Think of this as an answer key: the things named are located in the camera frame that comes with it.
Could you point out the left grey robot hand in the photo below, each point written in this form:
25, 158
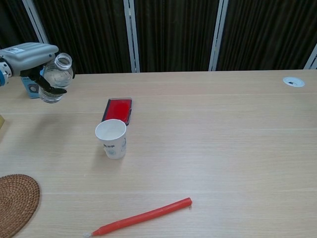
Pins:
27, 58

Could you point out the transparent plastic water bottle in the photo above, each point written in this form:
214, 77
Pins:
58, 77

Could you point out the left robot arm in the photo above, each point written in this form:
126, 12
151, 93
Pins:
3, 73

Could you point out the white paper cup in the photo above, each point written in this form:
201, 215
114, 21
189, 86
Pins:
111, 141

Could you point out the small blue cardboard box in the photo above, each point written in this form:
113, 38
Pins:
29, 89

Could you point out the yellow wooden block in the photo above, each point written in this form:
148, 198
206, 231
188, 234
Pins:
1, 121

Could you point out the red ink pad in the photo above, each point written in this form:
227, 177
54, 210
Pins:
118, 110

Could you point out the woven rattan coaster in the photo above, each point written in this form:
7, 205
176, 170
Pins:
15, 203

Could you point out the red candle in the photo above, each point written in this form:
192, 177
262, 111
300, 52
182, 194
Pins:
143, 217

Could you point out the grey partition post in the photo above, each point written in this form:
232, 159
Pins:
37, 21
312, 58
131, 34
218, 34

